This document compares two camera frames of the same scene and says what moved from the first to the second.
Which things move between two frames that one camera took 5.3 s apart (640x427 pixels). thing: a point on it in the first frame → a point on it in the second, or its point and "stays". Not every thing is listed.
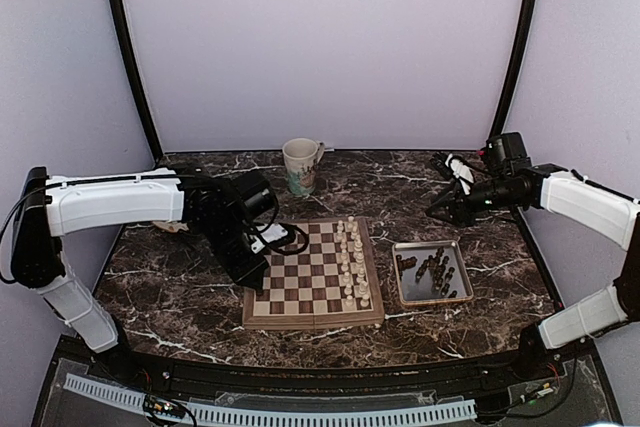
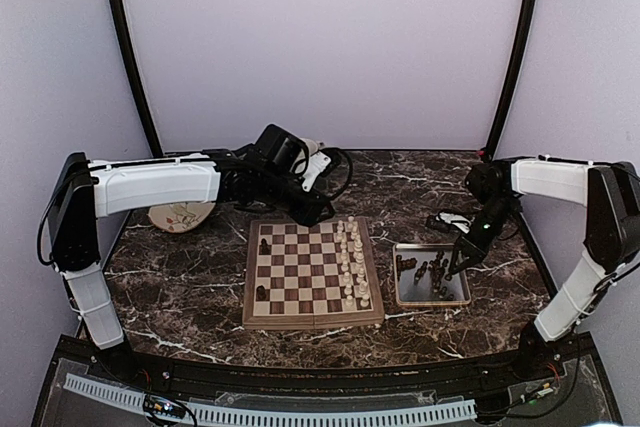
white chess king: (358, 256) stays
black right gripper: (459, 205) → (475, 250)
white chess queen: (361, 277) stays
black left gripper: (240, 275) → (307, 215)
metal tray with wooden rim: (430, 271) stays
